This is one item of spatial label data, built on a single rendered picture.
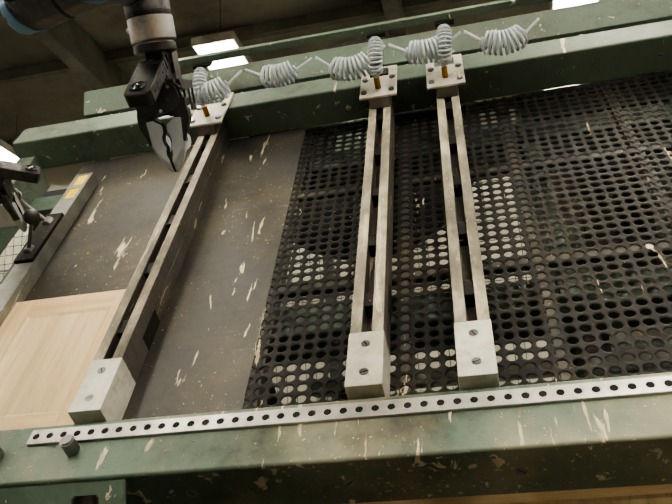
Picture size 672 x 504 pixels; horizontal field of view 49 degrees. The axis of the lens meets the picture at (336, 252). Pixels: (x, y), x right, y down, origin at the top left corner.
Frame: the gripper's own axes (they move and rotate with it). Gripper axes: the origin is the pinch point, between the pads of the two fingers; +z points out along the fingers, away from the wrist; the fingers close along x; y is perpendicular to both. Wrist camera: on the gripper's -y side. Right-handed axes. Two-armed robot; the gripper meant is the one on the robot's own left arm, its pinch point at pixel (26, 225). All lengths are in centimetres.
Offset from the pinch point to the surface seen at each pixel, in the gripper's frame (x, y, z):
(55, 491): 77, -7, 8
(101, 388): 61, -16, 4
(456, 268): 62, -83, 4
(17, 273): 6.4, 5.1, 7.9
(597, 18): -44, -176, 13
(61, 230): -11.3, -4.0, 9.8
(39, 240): -4.2, 0.0, 6.9
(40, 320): 25.1, -0.5, 10.2
